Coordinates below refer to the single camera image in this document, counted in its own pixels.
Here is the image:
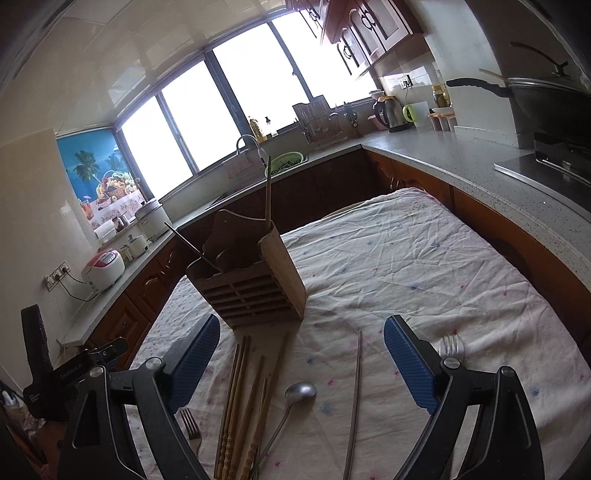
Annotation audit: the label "wall socket with cable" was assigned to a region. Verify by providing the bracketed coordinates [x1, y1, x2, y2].
[45, 262, 100, 303]

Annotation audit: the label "wooden lower cabinets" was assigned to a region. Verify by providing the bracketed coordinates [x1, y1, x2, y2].
[84, 147, 591, 370]

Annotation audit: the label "kitchen window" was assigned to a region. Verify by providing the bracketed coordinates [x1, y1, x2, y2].
[117, 13, 384, 200]

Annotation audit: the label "gas stove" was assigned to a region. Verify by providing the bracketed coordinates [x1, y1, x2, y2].
[493, 131, 591, 195]

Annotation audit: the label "green colander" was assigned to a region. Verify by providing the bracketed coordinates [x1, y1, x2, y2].
[265, 151, 306, 175]

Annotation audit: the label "red and white rice cooker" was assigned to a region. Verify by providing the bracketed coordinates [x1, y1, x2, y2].
[82, 248, 126, 293]

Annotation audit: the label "wooden upper cabinets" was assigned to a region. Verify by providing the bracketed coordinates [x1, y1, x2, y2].
[285, 0, 424, 82]

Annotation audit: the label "dish rack with utensils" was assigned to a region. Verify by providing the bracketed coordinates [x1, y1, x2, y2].
[292, 95, 352, 149]

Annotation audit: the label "dark metal tap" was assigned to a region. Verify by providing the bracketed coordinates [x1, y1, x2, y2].
[344, 102, 362, 139]

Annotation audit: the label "electric kettle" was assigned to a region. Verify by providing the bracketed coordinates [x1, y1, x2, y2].
[373, 96, 414, 134]

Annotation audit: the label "wooden utensil holder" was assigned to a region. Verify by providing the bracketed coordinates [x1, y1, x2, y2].
[187, 209, 308, 329]

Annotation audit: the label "floral white tablecloth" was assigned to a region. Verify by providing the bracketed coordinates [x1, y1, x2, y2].
[130, 187, 591, 480]

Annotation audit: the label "metal spoon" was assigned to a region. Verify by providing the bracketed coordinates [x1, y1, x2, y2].
[252, 382, 318, 480]

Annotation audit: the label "wooden chopstick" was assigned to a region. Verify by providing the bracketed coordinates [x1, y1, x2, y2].
[238, 354, 267, 480]
[229, 335, 252, 480]
[264, 156, 273, 232]
[213, 342, 242, 480]
[222, 336, 247, 480]
[249, 331, 291, 480]

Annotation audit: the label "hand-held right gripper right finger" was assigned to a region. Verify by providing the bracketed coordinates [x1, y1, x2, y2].
[383, 315, 552, 480]

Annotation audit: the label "small white pot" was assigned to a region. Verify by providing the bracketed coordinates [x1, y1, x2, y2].
[121, 234, 149, 260]

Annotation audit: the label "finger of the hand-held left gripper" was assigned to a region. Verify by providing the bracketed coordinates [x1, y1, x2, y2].
[87, 338, 129, 371]

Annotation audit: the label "row of spice containers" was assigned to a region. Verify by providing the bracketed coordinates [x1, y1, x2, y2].
[427, 108, 458, 133]

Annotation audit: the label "grey kitchen countertop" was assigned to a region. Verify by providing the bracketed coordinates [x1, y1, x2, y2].
[60, 122, 591, 352]

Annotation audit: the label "wooden cabinets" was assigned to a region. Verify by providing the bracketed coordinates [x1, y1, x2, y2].
[285, 0, 424, 82]
[84, 147, 591, 370]

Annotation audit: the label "glass wok lid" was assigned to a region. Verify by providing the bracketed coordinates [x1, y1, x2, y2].
[507, 41, 588, 88]

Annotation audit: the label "metal chopstick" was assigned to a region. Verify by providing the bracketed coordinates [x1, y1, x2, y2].
[346, 330, 363, 480]
[164, 222, 223, 274]
[343, 330, 362, 480]

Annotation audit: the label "black wok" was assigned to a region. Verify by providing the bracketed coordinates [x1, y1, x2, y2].
[445, 78, 591, 136]

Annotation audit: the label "curved metal faucet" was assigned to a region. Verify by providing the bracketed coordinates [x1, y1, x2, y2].
[236, 135, 267, 161]

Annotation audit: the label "fruit and palm poster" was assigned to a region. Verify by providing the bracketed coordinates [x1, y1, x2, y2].
[56, 128, 156, 230]

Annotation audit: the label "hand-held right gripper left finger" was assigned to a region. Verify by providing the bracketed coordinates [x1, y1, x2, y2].
[58, 314, 222, 480]

